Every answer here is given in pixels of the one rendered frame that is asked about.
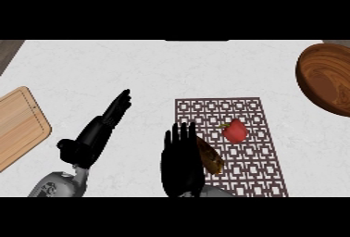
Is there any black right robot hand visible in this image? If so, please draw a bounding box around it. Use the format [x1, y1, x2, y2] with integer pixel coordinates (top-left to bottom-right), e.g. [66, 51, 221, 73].
[159, 121, 207, 198]

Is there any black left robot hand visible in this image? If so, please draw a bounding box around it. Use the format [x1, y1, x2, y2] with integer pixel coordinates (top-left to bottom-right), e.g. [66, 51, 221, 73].
[56, 88, 134, 169]

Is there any brown sweet potato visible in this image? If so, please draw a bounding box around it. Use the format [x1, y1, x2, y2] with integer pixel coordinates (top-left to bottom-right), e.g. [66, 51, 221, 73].
[195, 136, 226, 176]

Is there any brown patterned placemat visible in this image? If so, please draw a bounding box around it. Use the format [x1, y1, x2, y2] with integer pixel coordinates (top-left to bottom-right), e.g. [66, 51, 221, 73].
[174, 97, 289, 198]

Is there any brown wooden bowl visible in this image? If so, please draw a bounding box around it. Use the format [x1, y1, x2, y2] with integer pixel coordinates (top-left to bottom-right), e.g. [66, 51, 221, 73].
[294, 43, 350, 118]

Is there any pale wooden cutting board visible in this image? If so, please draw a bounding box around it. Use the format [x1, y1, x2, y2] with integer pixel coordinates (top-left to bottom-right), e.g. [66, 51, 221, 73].
[0, 86, 53, 173]

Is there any red bell pepper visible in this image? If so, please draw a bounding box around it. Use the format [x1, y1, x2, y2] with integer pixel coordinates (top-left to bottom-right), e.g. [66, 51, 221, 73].
[217, 118, 249, 144]

